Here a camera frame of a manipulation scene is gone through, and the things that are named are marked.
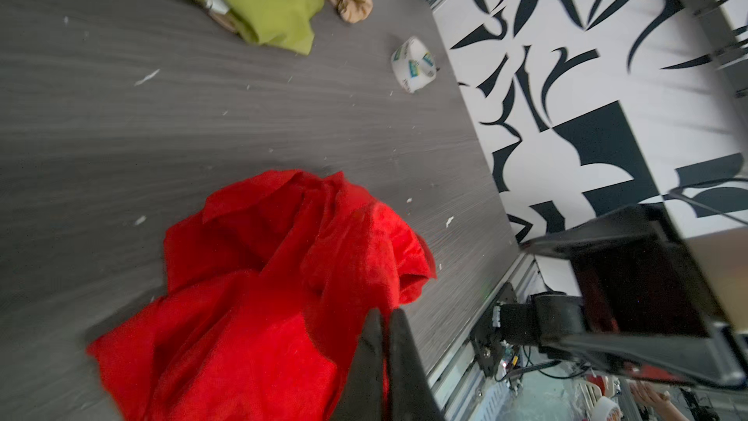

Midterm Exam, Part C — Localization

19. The clear tape roll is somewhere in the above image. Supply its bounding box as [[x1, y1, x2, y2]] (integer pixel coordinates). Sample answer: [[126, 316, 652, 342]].
[[391, 36, 438, 94]]

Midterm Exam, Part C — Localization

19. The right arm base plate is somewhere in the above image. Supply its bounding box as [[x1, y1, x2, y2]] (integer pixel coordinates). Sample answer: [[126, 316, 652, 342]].
[[469, 283, 528, 382]]

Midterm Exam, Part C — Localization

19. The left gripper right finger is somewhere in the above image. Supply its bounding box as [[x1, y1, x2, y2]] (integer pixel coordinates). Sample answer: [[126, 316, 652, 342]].
[[387, 309, 444, 421]]

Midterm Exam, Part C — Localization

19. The red cloth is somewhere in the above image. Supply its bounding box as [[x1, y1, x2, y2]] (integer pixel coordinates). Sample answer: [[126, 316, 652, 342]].
[[87, 170, 436, 420]]

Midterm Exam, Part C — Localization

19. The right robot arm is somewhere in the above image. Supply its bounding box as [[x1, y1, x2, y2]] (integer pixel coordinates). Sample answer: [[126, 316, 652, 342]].
[[492, 205, 747, 391]]

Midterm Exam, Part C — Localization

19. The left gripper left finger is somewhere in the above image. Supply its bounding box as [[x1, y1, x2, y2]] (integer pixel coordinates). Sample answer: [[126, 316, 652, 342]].
[[330, 308, 386, 421]]

